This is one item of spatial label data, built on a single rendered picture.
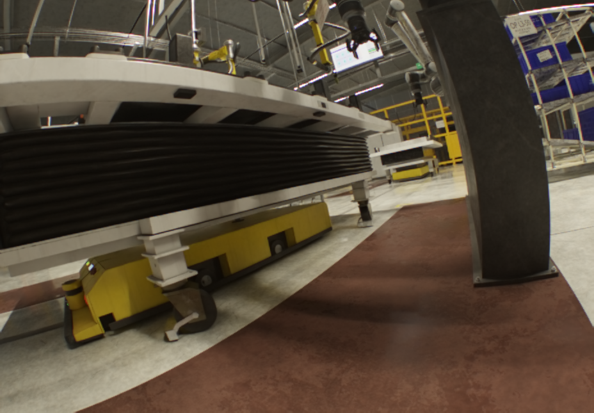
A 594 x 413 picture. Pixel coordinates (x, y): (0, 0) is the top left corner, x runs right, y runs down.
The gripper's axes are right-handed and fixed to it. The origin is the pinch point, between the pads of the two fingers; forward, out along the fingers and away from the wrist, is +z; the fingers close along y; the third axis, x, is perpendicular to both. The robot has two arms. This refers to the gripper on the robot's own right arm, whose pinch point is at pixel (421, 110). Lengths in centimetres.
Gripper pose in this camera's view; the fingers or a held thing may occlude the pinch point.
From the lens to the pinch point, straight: 249.3
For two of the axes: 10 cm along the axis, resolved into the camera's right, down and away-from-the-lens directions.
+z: 2.0, 9.8, 0.2
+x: 5.9, -1.3, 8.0
